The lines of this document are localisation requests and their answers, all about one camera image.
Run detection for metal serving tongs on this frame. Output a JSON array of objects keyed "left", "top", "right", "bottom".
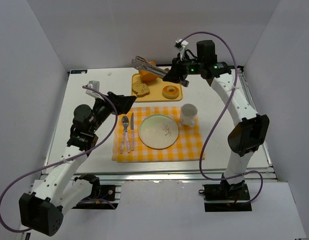
[{"left": 131, "top": 55, "right": 190, "bottom": 88}]

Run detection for sliced toast bread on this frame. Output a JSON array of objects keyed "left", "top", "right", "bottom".
[{"left": 131, "top": 80, "right": 150, "bottom": 98}]

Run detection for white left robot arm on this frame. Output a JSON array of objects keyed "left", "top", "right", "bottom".
[{"left": 18, "top": 92, "right": 137, "bottom": 237}]

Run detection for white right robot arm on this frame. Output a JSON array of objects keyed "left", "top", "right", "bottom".
[{"left": 163, "top": 39, "right": 270, "bottom": 191}]

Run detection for orange bread loaf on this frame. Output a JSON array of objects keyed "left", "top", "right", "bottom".
[{"left": 138, "top": 70, "right": 158, "bottom": 83}]

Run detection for glazed donut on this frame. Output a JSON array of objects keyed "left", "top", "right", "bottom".
[{"left": 162, "top": 85, "right": 180, "bottom": 100}]

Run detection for silver fork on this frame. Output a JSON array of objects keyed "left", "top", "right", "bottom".
[{"left": 121, "top": 115, "right": 131, "bottom": 153}]

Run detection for yellow serving tray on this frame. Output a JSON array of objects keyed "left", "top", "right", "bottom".
[{"left": 136, "top": 77, "right": 183, "bottom": 103}]

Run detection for silver table knife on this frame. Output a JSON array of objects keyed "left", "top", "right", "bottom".
[{"left": 130, "top": 112, "right": 135, "bottom": 151}]

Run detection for white mug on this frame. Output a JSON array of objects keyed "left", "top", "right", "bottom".
[{"left": 179, "top": 103, "right": 198, "bottom": 128}]

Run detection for yellow checkered placemat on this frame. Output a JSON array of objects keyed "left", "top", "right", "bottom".
[{"left": 112, "top": 106, "right": 203, "bottom": 163}]

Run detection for pale green round plate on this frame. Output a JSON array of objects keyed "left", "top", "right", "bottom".
[{"left": 138, "top": 113, "right": 179, "bottom": 150}]

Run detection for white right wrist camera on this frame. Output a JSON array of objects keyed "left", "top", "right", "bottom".
[{"left": 174, "top": 38, "right": 189, "bottom": 61}]

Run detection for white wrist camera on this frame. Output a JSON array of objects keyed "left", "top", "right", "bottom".
[
  {"left": 85, "top": 80, "right": 101, "bottom": 99},
  {"left": 174, "top": 38, "right": 189, "bottom": 61}
]

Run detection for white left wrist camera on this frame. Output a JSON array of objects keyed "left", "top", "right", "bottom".
[{"left": 85, "top": 80, "right": 101, "bottom": 99}]

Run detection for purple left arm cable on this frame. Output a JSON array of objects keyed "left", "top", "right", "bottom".
[{"left": 0, "top": 85, "right": 119, "bottom": 233}]

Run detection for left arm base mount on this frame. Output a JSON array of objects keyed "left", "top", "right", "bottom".
[{"left": 73, "top": 174, "right": 119, "bottom": 210}]

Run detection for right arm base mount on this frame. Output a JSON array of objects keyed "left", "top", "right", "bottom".
[{"left": 198, "top": 180, "right": 252, "bottom": 213}]

